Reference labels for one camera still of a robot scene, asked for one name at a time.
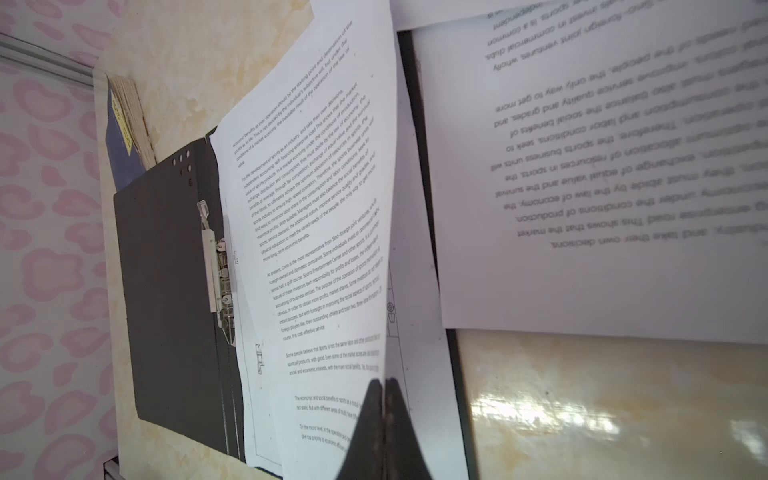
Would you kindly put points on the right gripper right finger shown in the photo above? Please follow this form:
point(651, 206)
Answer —
point(403, 457)

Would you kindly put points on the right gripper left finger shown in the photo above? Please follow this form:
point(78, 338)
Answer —
point(364, 457)

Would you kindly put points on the technical drawing paper sheet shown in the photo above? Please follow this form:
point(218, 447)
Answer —
point(417, 353)

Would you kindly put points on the large text sheet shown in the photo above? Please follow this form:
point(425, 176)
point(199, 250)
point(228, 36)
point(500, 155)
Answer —
point(307, 164)

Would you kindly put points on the text paper sheet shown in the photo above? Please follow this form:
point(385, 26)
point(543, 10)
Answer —
point(600, 168)

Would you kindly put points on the blue booklet yellow label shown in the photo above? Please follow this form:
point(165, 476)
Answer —
point(127, 139)

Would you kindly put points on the upper middle text sheet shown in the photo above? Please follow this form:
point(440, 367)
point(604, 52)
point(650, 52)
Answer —
point(413, 14)

